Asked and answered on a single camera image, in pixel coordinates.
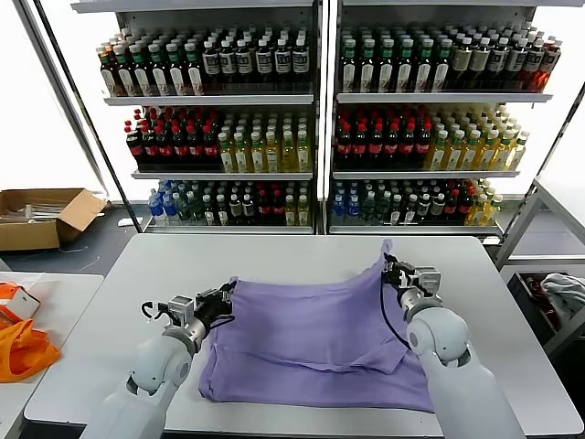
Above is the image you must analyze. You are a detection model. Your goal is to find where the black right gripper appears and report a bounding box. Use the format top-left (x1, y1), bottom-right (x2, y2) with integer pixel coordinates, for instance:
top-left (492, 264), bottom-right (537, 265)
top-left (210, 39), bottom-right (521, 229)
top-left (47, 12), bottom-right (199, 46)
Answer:
top-left (381, 252), bottom-right (415, 294)

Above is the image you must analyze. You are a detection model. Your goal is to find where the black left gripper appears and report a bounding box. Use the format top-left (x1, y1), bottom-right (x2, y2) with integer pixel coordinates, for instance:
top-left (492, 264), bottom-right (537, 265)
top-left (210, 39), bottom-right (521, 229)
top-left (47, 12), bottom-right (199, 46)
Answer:
top-left (193, 280), bottom-right (238, 327)

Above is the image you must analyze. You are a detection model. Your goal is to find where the purple printed T-shirt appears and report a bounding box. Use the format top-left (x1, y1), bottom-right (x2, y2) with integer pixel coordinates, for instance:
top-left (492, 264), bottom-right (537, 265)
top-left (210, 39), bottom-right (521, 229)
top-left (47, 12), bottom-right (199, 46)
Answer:
top-left (197, 238), bottom-right (435, 412)

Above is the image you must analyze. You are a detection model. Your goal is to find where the clear green water bottle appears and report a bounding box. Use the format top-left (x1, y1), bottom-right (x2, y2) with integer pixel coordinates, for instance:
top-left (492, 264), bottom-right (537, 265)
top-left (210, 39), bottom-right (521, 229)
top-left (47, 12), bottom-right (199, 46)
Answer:
top-left (359, 191), bottom-right (377, 226)
top-left (175, 191), bottom-right (192, 227)
top-left (374, 191), bottom-right (391, 226)
top-left (188, 191), bottom-right (204, 227)

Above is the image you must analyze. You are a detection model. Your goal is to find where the cola bottle red cap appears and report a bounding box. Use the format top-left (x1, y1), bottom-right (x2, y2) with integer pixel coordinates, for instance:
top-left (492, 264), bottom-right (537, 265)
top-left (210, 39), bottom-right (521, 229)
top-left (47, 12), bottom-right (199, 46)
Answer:
top-left (141, 125), bottom-right (159, 168)
top-left (398, 123), bottom-right (416, 166)
top-left (367, 123), bottom-right (385, 166)
top-left (271, 189), bottom-right (285, 227)
top-left (350, 123), bottom-right (368, 166)
top-left (125, 126), bottom-right (144, 168)
top-left (256, 189), bottom-right (272, 227)
top-left (186, 125), bottom-right (205, 168)
top-left (443, 189), bottom-right (461, 225)
top-left (414, 123), bottom-right (432, 166)
top-left (382, 123), bottom-right (400, 166)
top-left (156, 125), bottom-right (175, 168)
top-left (457, 187), bottom-right (474, 224)
top-left (335, 123), bottom-right (354, 166)
top-left (171, 125), bottom-right (189, 168)
top-left (202, 125), bottom-right (220, 168)

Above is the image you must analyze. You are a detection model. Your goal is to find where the dark storage crate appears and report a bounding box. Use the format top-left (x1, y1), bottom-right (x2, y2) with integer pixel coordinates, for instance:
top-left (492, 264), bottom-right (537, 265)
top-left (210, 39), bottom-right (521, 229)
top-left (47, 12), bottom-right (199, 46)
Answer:
top-left (505, 272), bottom-right (585, 362)

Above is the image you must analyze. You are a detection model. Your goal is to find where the red item in crate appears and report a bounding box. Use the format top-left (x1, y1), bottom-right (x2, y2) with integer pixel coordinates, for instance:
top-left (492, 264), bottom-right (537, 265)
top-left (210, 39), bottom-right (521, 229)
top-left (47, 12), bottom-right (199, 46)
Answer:
top-left (525, 276), bottom-right (561, 330)

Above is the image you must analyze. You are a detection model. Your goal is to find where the crumpled grey white cloth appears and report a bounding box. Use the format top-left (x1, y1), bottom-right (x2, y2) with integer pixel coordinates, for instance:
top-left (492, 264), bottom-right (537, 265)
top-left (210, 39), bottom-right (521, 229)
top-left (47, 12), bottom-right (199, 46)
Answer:
top-left (538, 273), bottom-right (585, 321)

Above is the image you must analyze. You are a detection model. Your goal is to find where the grey metal shelf rack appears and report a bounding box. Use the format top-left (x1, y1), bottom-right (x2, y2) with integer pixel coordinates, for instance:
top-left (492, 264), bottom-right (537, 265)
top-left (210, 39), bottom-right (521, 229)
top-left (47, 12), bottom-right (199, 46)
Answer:
top-left (326, 0), bottom-right (554, 237)
top-left (70, 0), bottom-right (321, 235)

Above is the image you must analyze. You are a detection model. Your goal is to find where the small orange white box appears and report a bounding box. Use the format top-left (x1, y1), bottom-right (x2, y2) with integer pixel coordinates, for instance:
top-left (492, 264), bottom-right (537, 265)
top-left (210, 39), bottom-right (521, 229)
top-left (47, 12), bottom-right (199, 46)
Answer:
top-left (7, 287), bottom-right (42, 320)

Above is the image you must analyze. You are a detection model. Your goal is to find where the clear plastic tube bundle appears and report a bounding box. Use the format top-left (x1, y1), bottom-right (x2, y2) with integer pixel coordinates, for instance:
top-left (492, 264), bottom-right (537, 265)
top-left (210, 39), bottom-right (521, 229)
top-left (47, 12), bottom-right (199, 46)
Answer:
top-left (0, 200), bottom-right (63, 225)

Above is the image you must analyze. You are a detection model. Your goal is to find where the dark drink bottle green cap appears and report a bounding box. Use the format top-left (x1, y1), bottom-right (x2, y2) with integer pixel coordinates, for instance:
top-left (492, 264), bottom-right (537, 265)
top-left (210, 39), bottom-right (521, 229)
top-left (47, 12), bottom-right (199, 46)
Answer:
top-left (415, 38), bottom-right (434, 95)
top-left (357, 38), bottom-right (378, 95)
top-left (128, 43), bottom-right (151, 98)
top-left (377, 38), bottom-right (397, 95)
top-left (112, 44), bottom-right (134, 98)
top-left (431, 38), bottom-right (452, 95)
top-left (339, 38), bottom-right (359, 95)
top-left (183, 41), bottom-right (205, 97)
top-left (146, 43), bottom-right (168, 98)
top-left (165, 42), bottom-right (186, 98)
top-left (396, 38), bottom-right (416, 95)

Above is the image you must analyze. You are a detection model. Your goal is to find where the open cardboard box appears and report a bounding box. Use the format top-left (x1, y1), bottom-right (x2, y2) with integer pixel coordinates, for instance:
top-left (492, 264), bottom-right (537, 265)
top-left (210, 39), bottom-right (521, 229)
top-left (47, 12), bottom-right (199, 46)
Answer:
top-left (0, 187), bottom-right (109, 252)

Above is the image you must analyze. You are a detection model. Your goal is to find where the orange fabric bag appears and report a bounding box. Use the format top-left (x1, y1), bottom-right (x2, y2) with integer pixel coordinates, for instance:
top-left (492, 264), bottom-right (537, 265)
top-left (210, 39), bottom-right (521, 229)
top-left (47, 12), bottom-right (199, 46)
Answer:
top-left (0, 282), bottom-right (63, 384)

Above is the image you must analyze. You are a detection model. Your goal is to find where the dark bottle beige label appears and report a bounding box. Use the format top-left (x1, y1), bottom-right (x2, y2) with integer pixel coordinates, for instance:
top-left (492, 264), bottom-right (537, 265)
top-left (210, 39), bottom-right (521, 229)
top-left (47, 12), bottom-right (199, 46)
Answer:
top-left (451, 37), bottom-right (473, 91)
top-left (469, 37), bottom-right (490, 91)

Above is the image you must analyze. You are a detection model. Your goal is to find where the dark bottle blue white label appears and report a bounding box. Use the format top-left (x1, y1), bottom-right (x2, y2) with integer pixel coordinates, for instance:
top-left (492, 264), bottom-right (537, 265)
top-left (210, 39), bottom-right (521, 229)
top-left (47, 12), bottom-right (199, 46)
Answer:
top-left (291, 37), bottom-right (311, 88)
top-left (218, 39), bottom-right (238, 88)
top-left (505, 37), bottom-right (527, 91)
top-left (235, 38), bottom-right (255, 88)
top-left (523, 38), bottom-right (544, 91)
top-left (487, 37), bottom-right (508, 91)
top-left (254, 38), bottom-right (274, 88)
top-left (201, 39), bottom-right (221, 88)
top-left (272, 38), bottom-right (293, 88)

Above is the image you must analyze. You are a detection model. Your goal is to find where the thin black slanted pole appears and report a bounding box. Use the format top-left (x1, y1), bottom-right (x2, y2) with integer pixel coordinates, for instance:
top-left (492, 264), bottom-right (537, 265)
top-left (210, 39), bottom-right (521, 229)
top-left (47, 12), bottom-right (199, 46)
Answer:
top-left (32, 0), bottom-right (143, 234)

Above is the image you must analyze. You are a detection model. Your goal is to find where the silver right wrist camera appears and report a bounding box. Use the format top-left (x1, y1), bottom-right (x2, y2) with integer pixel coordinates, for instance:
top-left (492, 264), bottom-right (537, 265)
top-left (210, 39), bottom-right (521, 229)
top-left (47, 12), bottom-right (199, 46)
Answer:
top-left (410, 267), bottom-right (442, 298)

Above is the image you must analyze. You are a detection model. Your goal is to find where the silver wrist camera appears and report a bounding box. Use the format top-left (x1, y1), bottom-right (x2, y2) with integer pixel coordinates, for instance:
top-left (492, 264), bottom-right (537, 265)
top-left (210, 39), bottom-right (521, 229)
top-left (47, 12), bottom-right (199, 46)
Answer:
top-left (410, 267), bottom-right (442, 298)
top-left (166, 294), bottom-right (196, 327)

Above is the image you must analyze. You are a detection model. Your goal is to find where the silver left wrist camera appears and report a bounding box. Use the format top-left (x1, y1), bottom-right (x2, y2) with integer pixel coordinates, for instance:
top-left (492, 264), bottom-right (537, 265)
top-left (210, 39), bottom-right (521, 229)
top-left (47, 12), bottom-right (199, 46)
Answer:
top-left (166, 294), bottom-right (196, 327)

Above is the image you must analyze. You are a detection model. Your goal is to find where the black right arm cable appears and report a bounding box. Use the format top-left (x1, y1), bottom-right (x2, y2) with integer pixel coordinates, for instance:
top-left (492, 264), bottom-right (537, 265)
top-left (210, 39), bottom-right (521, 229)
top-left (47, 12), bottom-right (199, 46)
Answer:
top-left (378, 281), bottom-right (412, 351)

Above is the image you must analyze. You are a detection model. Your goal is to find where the black left camera cable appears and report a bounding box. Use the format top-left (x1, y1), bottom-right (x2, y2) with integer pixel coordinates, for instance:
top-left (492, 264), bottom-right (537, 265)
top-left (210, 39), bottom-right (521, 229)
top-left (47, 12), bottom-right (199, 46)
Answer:
top-left (140, 300), bottom-right (169, 324)

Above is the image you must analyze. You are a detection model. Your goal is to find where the grey metal frame cart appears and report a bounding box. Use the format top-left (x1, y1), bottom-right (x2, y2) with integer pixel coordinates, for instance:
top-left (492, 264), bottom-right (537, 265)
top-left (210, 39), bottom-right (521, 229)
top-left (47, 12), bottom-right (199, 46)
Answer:
top-left (493, 177), bottom-right (585, 362)

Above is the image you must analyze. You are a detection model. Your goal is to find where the grey slanted frame beam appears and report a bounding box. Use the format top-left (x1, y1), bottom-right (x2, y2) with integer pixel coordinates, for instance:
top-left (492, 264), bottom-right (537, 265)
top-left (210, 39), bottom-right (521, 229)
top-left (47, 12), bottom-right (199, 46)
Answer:
top-left (11, 0), bottom-right (111, 202)

